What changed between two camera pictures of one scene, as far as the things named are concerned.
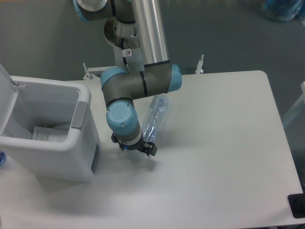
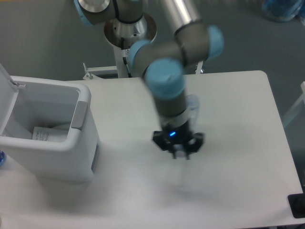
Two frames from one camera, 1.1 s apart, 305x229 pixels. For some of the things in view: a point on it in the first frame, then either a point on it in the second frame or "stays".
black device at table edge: [297, 203] stays
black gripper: [137, 145] → [178, 135]
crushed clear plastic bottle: [157, 110] → [193, 103]
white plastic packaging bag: [49, 134] stays
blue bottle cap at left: [3, 158] stays
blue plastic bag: [283, 10] stays
